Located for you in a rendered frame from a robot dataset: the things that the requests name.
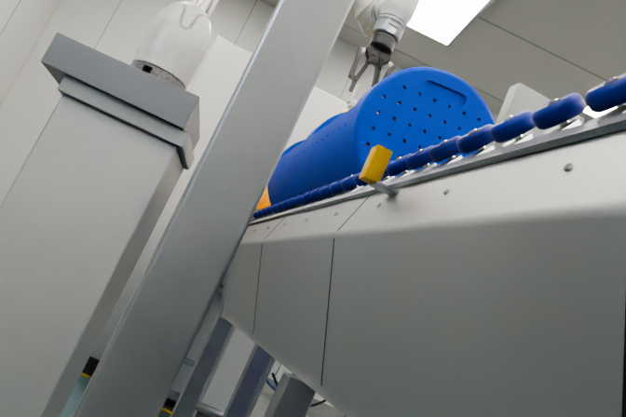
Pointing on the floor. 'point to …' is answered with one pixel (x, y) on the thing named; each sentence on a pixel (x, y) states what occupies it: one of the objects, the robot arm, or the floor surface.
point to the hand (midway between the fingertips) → (359, 96)
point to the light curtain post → (225, 188)
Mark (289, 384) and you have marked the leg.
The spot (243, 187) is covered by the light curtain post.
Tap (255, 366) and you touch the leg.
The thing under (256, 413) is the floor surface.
